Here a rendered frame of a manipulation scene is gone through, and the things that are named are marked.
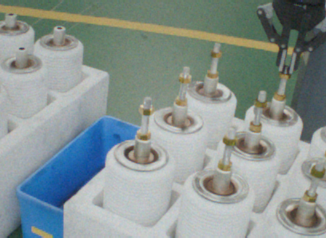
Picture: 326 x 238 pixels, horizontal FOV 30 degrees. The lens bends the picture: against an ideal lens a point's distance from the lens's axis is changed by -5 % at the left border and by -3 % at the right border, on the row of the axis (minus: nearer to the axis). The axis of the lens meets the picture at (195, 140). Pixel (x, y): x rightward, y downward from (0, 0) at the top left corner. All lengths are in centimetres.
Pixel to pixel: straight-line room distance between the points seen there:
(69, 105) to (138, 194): 33
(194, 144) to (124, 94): 64
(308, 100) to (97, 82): 48
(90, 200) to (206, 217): 18
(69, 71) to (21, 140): 20
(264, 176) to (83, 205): 26
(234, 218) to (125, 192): 15
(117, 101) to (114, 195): 68
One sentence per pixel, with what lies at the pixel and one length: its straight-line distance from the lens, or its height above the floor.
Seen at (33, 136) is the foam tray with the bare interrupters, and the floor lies 17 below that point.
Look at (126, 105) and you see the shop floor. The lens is 148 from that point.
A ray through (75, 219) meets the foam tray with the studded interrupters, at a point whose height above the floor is 16.
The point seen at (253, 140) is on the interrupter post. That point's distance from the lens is 89.
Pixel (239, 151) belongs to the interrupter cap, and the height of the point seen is 25.
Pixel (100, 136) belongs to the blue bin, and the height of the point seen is 8.
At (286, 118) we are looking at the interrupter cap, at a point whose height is 25.
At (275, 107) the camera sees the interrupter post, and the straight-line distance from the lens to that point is 99.
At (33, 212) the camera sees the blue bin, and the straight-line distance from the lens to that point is 99.
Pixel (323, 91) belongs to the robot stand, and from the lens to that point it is 138.
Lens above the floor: 72
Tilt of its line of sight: 31 degrees down
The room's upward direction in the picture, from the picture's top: 10 degrees clockwise
